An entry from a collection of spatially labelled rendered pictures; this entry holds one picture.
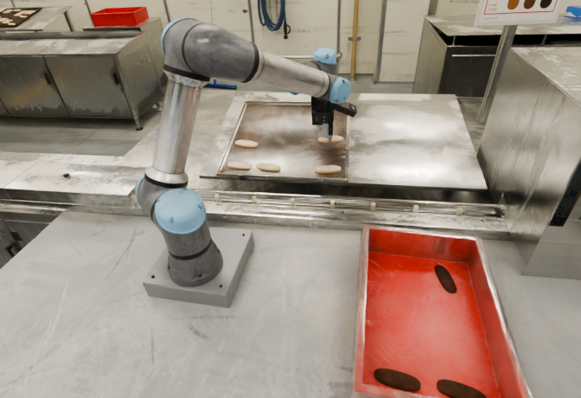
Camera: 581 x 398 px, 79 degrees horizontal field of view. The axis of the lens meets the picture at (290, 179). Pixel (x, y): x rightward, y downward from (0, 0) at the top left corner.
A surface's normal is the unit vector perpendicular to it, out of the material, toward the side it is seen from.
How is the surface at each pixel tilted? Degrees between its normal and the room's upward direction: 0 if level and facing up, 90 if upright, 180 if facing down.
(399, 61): 90
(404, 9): 90
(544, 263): 90
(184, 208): 7
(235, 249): 1
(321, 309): 0
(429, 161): 10
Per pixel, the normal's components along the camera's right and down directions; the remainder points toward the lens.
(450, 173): -0.07, -0.70
